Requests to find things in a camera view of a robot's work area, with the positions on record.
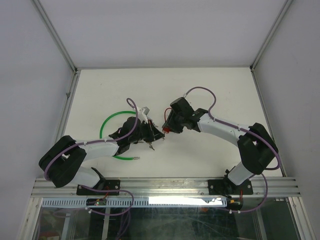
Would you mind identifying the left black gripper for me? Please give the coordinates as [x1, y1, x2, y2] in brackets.
[128, 119, 164, 143]

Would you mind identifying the red cable seal tag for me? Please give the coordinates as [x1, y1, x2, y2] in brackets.
[162, 107, 172, 134]

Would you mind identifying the green cable bike lock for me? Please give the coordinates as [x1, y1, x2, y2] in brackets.
[99, 111, 140, 161]

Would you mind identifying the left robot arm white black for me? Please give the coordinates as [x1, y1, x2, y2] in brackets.
[38, 117, 165, 195]

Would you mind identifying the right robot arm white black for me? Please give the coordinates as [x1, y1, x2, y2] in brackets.
[162, 97, 280, 194]

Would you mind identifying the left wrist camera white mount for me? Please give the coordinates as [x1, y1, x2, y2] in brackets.
[136, 107, 150, 124]

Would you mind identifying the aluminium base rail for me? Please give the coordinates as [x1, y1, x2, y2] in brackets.
[31, 176, 301, 198]

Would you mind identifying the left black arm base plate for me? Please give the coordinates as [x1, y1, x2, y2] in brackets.
[76, 179, 121, 196]

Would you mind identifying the grey slotted cable duct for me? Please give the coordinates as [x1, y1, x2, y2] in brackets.
[42, 196, 227, 209]

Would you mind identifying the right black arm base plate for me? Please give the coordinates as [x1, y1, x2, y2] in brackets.
[207, 179, 253, 198]

